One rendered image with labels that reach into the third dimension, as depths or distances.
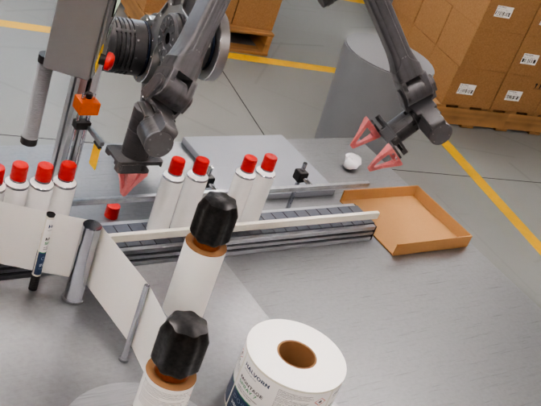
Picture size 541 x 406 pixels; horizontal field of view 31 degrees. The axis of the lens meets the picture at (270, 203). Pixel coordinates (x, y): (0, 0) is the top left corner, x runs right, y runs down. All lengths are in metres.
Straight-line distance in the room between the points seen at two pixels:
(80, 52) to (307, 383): 0.77
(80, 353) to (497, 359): 1.07
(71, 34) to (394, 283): 1.11
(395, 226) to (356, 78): 1.86
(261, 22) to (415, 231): 3.17
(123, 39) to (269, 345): 1.49
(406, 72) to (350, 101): 2.40
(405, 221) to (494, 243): 2.03
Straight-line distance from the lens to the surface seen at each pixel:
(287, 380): 1.79
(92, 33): 1.92
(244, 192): 2.33
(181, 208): 2.27
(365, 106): 4.60
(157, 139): 1.83
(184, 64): 1.88
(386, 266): 2.61
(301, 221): 2.48
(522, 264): 4.79
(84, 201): 2.19
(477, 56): 5.72
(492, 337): 2.55
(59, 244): 1.98
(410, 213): 2.90
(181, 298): 2.01
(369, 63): 4.53
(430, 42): 5.92
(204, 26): 1.91
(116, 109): 4.72
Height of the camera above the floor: 2.14
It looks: 29 degrees down
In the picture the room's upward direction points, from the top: 21 degrees clockwise
